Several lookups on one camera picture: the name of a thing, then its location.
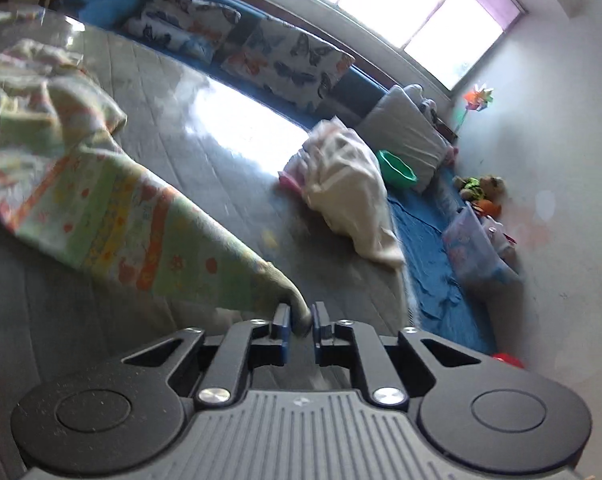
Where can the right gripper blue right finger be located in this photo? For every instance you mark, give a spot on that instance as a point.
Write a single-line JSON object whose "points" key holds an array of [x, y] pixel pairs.
{"points": [[357, 347]]}

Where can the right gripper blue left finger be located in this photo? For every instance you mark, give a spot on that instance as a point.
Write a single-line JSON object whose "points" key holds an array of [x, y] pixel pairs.
{"points": [[228, 361]]}

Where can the colourful patterned children's garment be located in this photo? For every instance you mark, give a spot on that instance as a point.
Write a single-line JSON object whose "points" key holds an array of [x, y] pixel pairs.
{"points": [[68, 189]]}

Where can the pile of cream pink clothes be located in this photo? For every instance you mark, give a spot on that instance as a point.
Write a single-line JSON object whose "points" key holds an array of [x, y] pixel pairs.
{"points": [[338, 176]]}

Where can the blue fuzzy blanket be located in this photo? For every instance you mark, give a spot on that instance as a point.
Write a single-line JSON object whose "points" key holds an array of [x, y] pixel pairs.
{"points": [[436, 301]]}

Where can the red plastic object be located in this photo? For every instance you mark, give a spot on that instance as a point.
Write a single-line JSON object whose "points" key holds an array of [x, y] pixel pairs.
{"points": [[506, 358]]}

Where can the clear plastic storage bin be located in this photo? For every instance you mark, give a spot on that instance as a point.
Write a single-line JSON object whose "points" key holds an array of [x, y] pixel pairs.
{"points": [[481, 252]]}

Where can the green plastic basin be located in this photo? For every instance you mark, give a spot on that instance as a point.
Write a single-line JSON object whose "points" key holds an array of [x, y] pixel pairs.
{"points": [[395, 172]]}

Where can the teddy bear plush toy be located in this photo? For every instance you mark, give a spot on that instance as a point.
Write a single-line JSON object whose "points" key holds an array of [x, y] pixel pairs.
{"points": [[481, 193]]}

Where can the grey plain cushion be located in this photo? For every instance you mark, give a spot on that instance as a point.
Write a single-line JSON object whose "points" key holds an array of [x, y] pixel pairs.
{"points": [[401, 123]]}

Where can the right butterfly print cushion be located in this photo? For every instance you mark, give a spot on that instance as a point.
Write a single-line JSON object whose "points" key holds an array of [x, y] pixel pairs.
{"points": [[290, 63]]}

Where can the butterfly print cushion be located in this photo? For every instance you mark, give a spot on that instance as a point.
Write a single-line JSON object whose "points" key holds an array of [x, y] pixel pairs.
{"points": [[194, 28], [290, 63]]}

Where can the colourful pinwheel toy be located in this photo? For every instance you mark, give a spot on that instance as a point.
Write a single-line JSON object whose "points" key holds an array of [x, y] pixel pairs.
{"points": [[476, 99]]}

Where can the left butterfly print cushion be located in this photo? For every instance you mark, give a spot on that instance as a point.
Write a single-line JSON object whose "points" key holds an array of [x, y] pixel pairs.
{"points": [[194, 28]]}

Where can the window with frame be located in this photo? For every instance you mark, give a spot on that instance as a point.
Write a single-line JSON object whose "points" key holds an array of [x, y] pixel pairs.
{"points": [[443, 39]]}

